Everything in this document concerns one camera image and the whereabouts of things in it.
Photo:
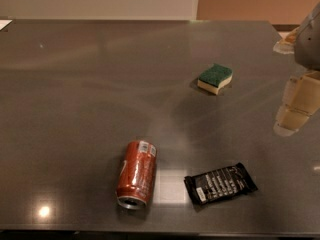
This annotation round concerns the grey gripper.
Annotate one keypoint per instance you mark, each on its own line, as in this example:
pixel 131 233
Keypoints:
pixel 309 45

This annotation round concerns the black snack bar wrapper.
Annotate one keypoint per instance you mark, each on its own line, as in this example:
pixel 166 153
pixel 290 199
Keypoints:
pixel 220 184

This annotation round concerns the green and yellow sponge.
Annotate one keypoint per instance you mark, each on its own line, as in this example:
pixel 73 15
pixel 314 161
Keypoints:
pixel 215 78

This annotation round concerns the white paper sheet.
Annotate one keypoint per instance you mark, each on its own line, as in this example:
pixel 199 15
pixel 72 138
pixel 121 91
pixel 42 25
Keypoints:
pixel 4 23

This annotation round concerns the red coke can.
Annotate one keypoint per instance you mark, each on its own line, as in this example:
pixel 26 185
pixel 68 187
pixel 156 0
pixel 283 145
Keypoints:
pixel 136 179

